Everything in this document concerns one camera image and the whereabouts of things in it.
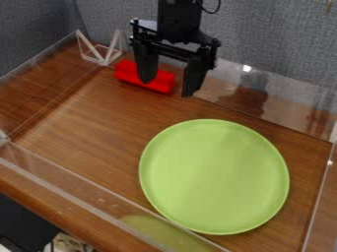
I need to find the green round plate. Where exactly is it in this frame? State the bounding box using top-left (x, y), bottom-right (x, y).
top-left (138, 119), bottom-right (291, 235)

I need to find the clear acrylic corner bracket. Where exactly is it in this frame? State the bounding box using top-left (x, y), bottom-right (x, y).
top-left (75, 31), bottom-right (124, 67)

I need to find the red plastic block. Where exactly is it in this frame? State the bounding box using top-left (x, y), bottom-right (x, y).
top-left (114, 60), bottom-right (176, 95)

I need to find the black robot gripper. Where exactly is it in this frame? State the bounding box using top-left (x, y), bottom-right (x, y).
top-left (130, 0), bottom-right (221, 97)

